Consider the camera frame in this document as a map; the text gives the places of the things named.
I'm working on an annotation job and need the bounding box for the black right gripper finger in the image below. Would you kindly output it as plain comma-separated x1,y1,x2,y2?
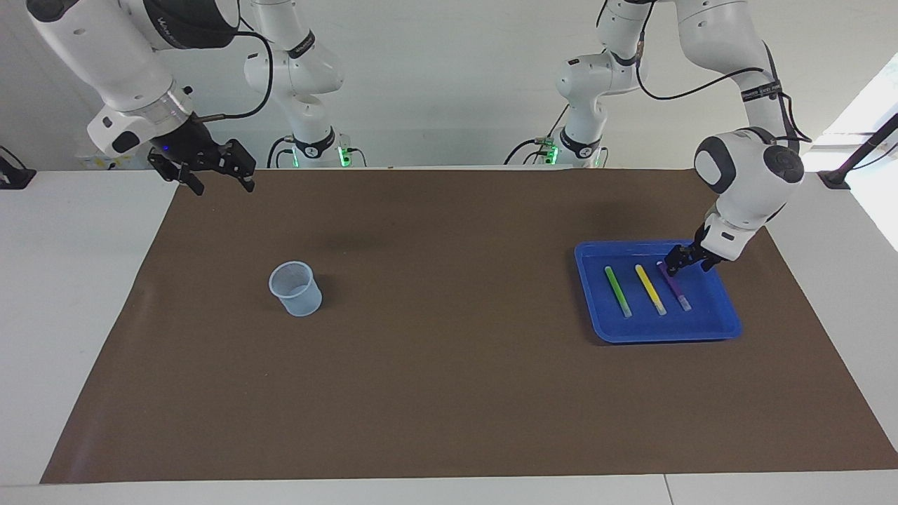
214,139,257,192
149,153,206,196

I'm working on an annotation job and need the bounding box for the purple marker pen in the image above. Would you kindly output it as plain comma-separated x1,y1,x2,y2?
657,261,693,312

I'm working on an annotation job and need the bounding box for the yellow marker pen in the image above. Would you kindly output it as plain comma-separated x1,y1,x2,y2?
635,264,667,316

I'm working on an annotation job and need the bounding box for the green marker pen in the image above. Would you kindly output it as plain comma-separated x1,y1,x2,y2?
604,266,633,318

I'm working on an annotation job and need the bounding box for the blue plastic tray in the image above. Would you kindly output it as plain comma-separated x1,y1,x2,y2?
574,240,743,344

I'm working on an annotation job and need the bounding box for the white power strip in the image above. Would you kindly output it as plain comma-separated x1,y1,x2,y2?
77,151,152,170

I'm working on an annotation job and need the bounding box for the translucent plastic cup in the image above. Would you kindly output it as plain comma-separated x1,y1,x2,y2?
269,261,323,318

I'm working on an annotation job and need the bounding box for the black pole stand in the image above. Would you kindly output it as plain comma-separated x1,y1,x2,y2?
817,112,898,190

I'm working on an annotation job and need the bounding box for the black table clamp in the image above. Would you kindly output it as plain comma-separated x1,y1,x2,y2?
0,146,36,190

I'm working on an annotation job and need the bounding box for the bright window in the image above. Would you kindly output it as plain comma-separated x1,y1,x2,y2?
791,53,898,173

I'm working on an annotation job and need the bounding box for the brown table mat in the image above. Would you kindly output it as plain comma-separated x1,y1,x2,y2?
40,167,898,485

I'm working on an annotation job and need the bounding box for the black right base cable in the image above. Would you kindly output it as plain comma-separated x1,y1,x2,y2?
267,135,295,169

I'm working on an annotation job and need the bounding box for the black base cable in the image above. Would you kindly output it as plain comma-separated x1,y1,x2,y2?
504,105,565,166
267,135,295,169

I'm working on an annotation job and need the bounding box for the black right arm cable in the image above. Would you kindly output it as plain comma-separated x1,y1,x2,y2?
144,0,274,123

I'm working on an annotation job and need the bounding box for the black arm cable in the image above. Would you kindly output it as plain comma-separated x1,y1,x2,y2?
144,0,274,123
596,0,813,144

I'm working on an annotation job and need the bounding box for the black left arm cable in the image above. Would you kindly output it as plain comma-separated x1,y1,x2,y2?
596,0,813,144

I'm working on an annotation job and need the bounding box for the black left base cable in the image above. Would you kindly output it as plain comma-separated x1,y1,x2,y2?
504,105,565,166

